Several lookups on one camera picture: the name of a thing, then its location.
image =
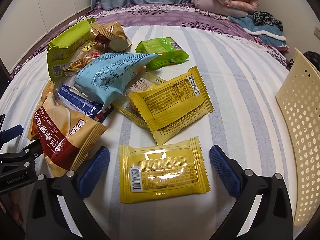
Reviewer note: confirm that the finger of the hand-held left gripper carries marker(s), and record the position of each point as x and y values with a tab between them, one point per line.
25	156
11	133

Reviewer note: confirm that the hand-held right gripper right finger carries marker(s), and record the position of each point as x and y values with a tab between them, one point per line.
225	172

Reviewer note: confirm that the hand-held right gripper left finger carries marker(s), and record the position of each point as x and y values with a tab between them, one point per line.
96	171

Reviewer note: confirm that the large brown red snack bag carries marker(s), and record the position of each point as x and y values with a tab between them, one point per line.
60	135

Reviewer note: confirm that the yellow snack packet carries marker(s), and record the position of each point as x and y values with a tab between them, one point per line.
172	107
162	172

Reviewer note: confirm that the dark blue snack packet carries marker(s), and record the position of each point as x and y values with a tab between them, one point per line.
82	105

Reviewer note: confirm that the cream perforated plastic basket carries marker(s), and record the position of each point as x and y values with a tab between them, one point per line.
300	142

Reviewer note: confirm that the clear pastry snack packet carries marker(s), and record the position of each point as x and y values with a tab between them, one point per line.
140	87

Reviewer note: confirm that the light blue snack packet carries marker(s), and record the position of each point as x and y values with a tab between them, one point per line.
110	77

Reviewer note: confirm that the long green snack packet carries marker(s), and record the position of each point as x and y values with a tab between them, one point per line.
65	47

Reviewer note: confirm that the clear cracker packet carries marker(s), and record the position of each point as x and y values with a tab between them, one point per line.
85	56

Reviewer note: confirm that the small brown snack packet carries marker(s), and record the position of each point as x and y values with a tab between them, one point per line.
112	36

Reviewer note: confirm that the small green snack packet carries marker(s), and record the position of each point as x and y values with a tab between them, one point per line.
160	50

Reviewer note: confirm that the striped blanket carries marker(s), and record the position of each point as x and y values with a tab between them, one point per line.
237	92

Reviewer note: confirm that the white wardrobe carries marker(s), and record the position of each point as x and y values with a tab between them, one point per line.
50	5

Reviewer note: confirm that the blue fleece blanket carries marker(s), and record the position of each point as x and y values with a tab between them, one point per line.
262	35

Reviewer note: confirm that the black handbag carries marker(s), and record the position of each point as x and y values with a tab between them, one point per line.
312	58

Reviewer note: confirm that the leopard print cloth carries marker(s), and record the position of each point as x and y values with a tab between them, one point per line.
265	18

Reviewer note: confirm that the purple floral bedsheet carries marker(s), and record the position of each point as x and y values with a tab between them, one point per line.
162	17

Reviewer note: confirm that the mauve folded quilt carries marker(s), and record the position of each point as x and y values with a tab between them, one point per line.
207	3

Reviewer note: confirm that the pink floral quilt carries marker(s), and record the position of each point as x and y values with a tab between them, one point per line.
235	2

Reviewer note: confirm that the beige wall socket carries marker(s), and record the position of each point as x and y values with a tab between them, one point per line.
316	33

